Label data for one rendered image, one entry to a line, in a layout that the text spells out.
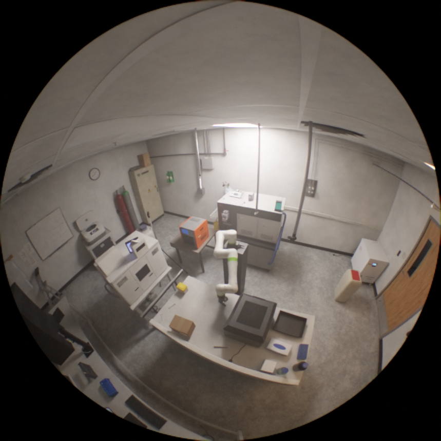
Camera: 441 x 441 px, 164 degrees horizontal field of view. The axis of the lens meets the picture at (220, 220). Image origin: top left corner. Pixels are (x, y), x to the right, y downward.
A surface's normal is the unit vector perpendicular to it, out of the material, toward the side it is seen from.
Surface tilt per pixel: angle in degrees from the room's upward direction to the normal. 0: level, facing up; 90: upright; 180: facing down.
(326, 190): 90
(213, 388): 0
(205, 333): 0
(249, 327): 0
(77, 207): 90
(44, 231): 90
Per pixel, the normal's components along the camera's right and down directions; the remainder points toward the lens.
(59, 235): 0.89, 0.20
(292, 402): -0.05, -0.85
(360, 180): -0.44, 0.50
